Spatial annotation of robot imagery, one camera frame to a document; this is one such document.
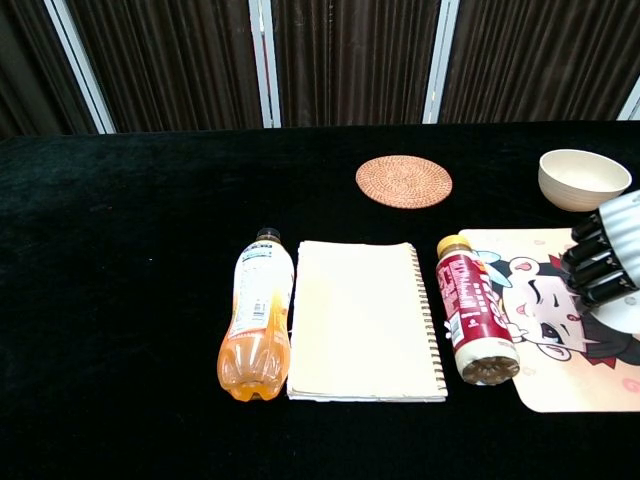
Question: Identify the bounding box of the dark brown curtain panel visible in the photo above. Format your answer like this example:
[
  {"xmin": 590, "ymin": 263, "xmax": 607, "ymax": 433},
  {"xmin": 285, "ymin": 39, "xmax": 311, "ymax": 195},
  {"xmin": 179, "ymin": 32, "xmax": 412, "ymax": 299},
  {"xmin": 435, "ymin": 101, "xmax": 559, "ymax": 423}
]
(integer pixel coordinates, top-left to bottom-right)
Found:
[
  {"xmin": 0, "ymin": 0, "xmax": 100, "ymax": 140},
  {"xmin": 66, "ymin": 0, "xmax": 265, "ymax": 134},
  {"xmin": 271, "ymin": 0, "xmax": 442, "ymax": 128},
  {"xmin": 440, "ymin": 0, "xmax": 640, "ymax": 125}
]

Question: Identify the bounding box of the black velvet tablecloth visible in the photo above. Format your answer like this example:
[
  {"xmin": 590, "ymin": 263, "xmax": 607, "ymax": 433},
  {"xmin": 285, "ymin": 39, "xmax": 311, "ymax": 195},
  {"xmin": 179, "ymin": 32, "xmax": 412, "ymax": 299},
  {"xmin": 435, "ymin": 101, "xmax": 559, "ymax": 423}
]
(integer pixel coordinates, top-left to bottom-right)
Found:
[{"xmin": 0, "ymin": 119, "xmax": 640, "ymax": 480}]

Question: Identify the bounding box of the orange drink plastic bottle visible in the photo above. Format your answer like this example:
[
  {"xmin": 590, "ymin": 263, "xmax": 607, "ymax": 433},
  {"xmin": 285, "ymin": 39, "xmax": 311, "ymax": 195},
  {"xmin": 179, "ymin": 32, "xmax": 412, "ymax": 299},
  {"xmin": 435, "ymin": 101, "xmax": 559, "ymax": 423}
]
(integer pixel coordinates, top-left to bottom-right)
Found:
[{"xmin": 216, "ymin": 227, "xmax": 296, "ymax": 403}]

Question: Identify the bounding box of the cartoon print mouse pad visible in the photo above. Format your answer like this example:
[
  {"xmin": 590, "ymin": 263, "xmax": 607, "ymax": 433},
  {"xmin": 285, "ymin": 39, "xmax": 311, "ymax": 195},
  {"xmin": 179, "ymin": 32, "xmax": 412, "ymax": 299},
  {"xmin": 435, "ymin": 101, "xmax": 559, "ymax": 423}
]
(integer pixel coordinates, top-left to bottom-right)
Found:
[{"xmin": 457, "ymin": 228, "xmax": 640, "ymax": 414}]

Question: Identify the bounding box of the round woven rattan coaster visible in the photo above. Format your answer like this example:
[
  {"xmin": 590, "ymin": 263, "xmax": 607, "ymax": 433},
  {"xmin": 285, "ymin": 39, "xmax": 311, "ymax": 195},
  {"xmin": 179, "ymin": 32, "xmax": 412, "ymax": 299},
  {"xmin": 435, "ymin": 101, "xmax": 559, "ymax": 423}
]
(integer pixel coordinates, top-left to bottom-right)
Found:
[{"xmin": 355, "ymin": 154, "xmax": 454, "ymax": 210}]

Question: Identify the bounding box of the cream spiral notebook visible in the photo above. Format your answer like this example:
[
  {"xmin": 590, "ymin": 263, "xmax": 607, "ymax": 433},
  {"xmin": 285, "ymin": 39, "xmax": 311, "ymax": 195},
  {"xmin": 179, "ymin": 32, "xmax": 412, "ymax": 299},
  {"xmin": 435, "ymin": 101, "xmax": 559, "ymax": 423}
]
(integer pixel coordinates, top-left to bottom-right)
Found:
[{"xmin": 286, "ymin": 240, "xmax": 449, "ymax": 404}]

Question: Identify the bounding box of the white computer mouse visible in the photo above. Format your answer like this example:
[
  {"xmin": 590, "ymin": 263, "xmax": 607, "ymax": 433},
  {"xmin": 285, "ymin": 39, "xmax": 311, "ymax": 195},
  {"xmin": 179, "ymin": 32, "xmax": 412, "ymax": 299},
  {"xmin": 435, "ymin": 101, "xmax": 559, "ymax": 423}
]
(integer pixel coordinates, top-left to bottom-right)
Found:
[{"xmin": 589, "ymin": 293, "xmax": 640, "ymax": 334}]

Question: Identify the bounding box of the cream ceramic bowl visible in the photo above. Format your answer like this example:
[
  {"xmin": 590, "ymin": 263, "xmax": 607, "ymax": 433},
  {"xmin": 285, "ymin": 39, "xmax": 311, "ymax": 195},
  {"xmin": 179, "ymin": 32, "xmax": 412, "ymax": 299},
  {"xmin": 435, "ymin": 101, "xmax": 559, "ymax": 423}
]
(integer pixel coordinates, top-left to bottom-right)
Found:
[{"xmin": 538, "ymin": 148, "xmax": 633, "ymax": 213}]

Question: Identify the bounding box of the aluminium frame post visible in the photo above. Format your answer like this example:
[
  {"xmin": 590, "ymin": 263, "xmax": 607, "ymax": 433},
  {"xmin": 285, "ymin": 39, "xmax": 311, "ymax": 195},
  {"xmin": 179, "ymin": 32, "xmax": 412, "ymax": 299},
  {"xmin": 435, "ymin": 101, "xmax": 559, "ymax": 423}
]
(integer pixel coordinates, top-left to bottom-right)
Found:
[
  {"xmin": 42, "ymin": 0, "xmax": 117, "ymax": 135},
  {"xmin": 616, "ymin": 77, "xmax": 640, "ymax": 122},
  {"xmin": 422, "ymin": 0, "xmax": 461, "ymax": 125},
  {"xmin": 248, "ymin": 0, "xmax": 283, "ymax": 129}
]

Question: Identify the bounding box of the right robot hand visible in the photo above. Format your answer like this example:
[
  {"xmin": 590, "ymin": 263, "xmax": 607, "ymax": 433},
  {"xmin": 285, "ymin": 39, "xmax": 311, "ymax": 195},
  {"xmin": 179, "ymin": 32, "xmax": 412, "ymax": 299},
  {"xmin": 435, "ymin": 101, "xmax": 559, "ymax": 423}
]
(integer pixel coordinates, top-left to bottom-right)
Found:
[{"xmin": 559, "ymin": 189, "xmax": 640, "ymax": 310}]

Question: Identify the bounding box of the red label drink bottle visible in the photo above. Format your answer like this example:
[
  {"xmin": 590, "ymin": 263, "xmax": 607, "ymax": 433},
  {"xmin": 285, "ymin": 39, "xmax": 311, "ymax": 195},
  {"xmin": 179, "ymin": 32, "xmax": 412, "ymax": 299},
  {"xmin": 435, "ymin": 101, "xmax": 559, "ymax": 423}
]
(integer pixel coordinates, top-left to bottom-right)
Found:
[{"xmin": 435, "ymin": 233, "xmax": 521, "ymax": 386}]

